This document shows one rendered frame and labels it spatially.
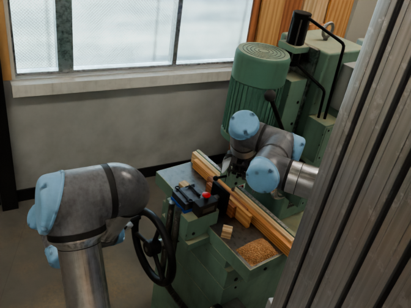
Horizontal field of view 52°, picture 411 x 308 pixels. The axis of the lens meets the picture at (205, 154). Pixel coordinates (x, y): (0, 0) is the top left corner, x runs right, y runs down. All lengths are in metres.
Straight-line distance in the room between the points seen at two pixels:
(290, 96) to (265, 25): 1.52
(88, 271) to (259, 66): 0.76
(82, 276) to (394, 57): 0.68
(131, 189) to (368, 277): 0.52
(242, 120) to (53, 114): 1.84
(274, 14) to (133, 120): 1.18
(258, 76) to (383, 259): 0.91
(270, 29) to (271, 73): 1.67
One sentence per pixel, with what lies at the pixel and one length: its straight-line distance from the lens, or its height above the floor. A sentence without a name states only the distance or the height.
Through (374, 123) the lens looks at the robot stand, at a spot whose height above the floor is 1.73.
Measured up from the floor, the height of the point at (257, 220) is 0.93.
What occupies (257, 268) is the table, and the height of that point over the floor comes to 0.89.
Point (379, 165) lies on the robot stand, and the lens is 0.46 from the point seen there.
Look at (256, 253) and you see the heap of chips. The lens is 1.43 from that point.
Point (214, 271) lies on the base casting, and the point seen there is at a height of 0.75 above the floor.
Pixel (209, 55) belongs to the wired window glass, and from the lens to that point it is 3.04.
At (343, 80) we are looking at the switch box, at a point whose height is 1.43.
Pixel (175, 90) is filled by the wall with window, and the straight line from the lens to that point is 2.93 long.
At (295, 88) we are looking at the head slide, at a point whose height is 1.39.
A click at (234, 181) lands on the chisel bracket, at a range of 1.53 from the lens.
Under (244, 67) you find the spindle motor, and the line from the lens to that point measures 1.30.
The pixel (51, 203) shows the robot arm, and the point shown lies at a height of 1.38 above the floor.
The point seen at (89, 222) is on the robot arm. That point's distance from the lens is 0.85.
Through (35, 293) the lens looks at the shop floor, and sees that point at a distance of 2.48.
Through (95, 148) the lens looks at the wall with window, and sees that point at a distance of 2.93.
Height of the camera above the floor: 1.91
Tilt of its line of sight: 32 degrees down
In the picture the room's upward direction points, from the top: 10 degrees clockwise
